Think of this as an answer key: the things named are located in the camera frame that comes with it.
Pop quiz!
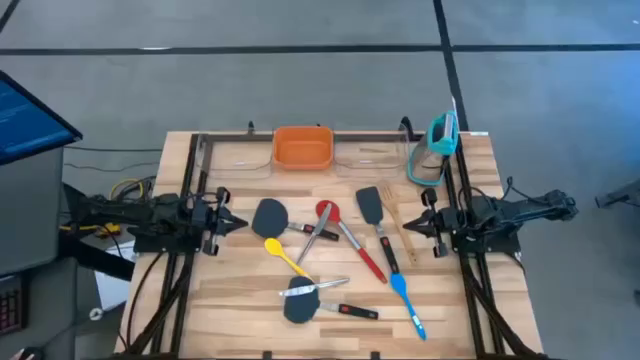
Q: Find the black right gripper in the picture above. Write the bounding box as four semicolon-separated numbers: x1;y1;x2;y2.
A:
402;187;459;259

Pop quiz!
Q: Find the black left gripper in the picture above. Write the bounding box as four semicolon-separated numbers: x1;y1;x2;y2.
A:
192;187;250;257

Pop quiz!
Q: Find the wooden slotted spatula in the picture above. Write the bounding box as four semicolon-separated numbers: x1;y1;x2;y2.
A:
377;182;420;266

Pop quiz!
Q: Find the round black spatula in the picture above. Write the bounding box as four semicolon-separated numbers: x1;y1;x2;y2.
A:
251;198;340;243
282;275;380;325

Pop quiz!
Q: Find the yellow silicone spoon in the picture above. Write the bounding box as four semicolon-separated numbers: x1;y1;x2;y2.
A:
263;237;315;282

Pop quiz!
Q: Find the rectangular black spatula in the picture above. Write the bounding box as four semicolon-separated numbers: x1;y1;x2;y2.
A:
355;186;401;275

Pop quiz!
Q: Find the red spoon steel shaft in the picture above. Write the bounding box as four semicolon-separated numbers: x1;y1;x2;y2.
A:
315;199;389;285

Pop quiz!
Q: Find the blue silicone spoon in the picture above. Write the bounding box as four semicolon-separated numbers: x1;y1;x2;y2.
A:
388;272;428;342

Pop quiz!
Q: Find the clear plastic bin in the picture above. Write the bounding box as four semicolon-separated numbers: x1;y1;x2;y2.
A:
197;132;275;180
333;130;412;179

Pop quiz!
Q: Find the orange plastic bin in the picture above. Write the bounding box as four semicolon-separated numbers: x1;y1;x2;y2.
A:
272;125;335;172

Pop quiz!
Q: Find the yellow clamp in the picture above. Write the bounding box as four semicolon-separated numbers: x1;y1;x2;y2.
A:
59;222;122;239

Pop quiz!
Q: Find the white box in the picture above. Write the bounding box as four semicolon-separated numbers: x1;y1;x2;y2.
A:
94;242;137;311

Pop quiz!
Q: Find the black stand leg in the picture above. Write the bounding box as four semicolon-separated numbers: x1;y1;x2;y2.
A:
594;179;640;209

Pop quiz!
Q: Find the grey cabinet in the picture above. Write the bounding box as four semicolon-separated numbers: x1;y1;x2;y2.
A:
0;147;66;276

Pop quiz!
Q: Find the computer monitor blue screen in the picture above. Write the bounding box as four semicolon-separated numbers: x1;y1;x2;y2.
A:
0;69;84;166

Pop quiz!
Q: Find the black keyboard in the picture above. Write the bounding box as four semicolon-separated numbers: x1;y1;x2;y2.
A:
0;287;26;336

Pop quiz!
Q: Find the black computer mouse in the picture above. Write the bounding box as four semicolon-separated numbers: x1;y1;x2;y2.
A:
10;346;44;360

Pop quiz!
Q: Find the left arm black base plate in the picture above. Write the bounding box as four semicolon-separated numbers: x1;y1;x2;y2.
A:
133;212;207;255

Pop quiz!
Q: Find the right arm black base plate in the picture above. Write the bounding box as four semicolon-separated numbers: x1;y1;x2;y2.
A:
448;214;522;255

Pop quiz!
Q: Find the steel grater teal handle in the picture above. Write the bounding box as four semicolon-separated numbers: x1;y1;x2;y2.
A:
406;110;460;188

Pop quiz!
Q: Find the black aluminium table frame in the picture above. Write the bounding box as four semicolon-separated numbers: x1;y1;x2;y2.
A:
112;130;551;360

